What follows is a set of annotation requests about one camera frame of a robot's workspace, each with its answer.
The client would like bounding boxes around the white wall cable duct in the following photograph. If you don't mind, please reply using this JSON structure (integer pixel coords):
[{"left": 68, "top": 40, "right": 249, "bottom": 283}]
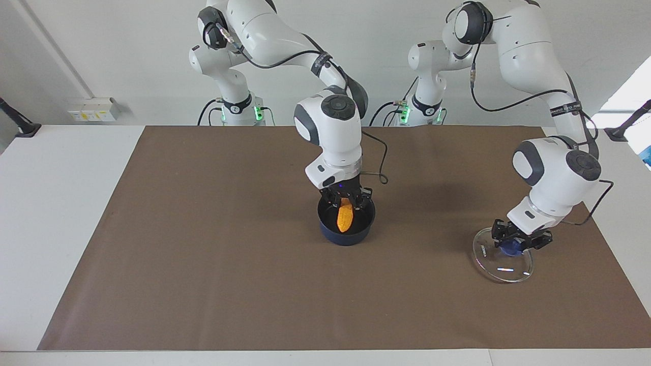
[{"left": 19, "top": 0, "right": 95, "bottom": 100}]

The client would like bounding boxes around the yellow toy corn cob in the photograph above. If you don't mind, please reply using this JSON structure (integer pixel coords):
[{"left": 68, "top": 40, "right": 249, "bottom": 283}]
[{"left": 337, "top": 198, "right": 355, "bottom": 233}]

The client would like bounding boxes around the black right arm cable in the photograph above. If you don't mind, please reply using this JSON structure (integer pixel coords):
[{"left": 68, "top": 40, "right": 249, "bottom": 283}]
[{"left": 203, "top": 20, "right": 390, "bottom": 185}]

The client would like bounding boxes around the glass lid purple knob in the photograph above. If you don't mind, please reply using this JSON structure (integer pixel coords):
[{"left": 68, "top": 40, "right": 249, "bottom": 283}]
[{"left": 472, "top": 227, "right": 534, "bottom": 284}]

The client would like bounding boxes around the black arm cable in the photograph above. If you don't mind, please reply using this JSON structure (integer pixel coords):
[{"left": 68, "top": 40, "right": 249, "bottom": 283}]
[
  {"left": 470, "top": 15, "right": 614, "bottom": 227},
  {"left": 203, "top": 20, "right": 390, "bottom": 185}
]

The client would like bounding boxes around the black base power cable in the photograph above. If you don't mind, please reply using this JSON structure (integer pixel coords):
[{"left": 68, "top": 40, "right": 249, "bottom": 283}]
[
  {"left": 369, "top": 99, "right": 407, "bottom": 127},
  {"left": 197, "top": 99, "right": 224, "bottom": 126}
]

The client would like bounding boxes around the white wall socket box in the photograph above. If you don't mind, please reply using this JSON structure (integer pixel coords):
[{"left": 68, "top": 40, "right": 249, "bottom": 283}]
[{"left": 67, "top": 98, "right": 122, "bottom": 123}]

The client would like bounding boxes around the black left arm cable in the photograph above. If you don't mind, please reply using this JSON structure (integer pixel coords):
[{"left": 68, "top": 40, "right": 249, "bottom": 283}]
[{"left": 470, "top": 15, "right": 614, "bottom": 227}]

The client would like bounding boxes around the black camera stand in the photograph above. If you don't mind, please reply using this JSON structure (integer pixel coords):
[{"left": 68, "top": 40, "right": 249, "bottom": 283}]
[
  {"left": 604, "top": 99, "right": 651, "bottom": 142},
  {"left": 0, "top": 97, "right": 41, "bottom": 138}
]

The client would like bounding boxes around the dark blue pot purple handle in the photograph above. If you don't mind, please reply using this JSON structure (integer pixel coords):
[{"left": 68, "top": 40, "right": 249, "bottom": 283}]
[{"left": 317, "top": 191, "right": 377, "bottom": 247}]

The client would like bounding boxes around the brown table mat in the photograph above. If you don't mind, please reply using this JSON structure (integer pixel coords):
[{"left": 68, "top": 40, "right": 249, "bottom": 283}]
[{"left": 37, "top": 126, "right": 651, "bottom": 351}]

